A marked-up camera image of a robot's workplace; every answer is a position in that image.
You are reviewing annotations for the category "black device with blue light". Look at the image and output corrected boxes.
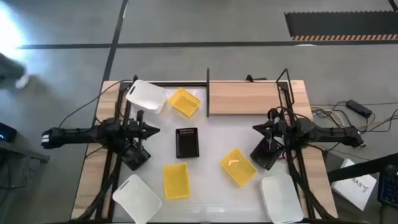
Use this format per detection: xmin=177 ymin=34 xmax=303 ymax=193
xmin=0 ymin=122 xmax=18 ymax=144

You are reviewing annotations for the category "black mat with hazard stripes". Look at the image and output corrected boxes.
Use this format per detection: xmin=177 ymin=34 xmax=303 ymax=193
xmin=284 ymin=11 xmax=398 ymax=42

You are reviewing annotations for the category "grey metal stand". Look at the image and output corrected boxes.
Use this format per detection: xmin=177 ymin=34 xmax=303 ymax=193
xmin=0 ymin=141 xmax=50 ymax=224

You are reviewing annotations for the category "yellow cable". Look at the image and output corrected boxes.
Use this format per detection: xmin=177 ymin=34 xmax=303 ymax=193
xmin=356 ymin=114 xmax=398 ymax=130

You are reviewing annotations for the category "black keyboard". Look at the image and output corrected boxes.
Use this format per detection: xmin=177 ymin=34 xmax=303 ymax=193
xmin=377 ymin=164 xmax=398 ymax=208

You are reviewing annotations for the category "black metal beam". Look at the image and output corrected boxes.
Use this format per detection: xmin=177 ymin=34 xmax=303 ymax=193
xmin=326 ymin=152 xmax=398 ymax=184

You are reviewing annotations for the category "black plastic basket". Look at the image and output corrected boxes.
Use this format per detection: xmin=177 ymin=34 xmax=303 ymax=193
xmin=249 ymin=136 xmax=285 ymax=171
xmin=119 ymin=138 xmax=152 ymax=172
xmin=175 ymin=127 xmax=200 ymax=159

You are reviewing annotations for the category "white cable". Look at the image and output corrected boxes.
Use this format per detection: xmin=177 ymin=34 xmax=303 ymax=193
xmin=310 ymin=106 xmax=346 ymax=126

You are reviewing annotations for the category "black power adapter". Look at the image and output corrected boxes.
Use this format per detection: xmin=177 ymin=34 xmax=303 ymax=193
xmin=346 ymin=99 xmax=373 ymax=119

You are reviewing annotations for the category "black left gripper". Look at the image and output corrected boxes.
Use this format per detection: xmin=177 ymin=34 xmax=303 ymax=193
xmin=126 ymin=110 xmax=161 ymax=151

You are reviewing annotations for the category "white plastic bin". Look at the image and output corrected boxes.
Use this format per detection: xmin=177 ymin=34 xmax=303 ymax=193
xmin=259 ymin=174 xmax=305 ymax=224
xmin=112 ymin=174 xmax=163 ymax=224
xmin=125 ymin=79 xmax=168 ymax=114

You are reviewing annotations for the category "white printed cardboard box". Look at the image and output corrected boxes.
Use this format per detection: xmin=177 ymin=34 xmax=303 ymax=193
xmin=330 ymin=158 xmax=377 ymax=212

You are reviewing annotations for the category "person's leg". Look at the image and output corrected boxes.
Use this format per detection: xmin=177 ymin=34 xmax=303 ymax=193
xmin=0 ymin=52 xmax=30 ymax=90

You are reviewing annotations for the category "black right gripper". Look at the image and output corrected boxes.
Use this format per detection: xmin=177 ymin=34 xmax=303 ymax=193
xmin=252 ymin=108 xmax=290 ymax=151

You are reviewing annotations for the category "black aluminium rig frame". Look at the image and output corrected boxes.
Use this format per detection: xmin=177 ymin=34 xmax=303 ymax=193
xmin=71 ymin=74 xmax=336 ymax=224

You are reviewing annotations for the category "yellow plastic basket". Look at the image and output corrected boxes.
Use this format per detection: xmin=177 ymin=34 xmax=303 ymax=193
xmin=163 ymin=162 xmax=192 ymax=200
xmin=219 ymin=148 xmax=259 ymax=188
xmin=168 ymin=87 xmax=202 ymax=118

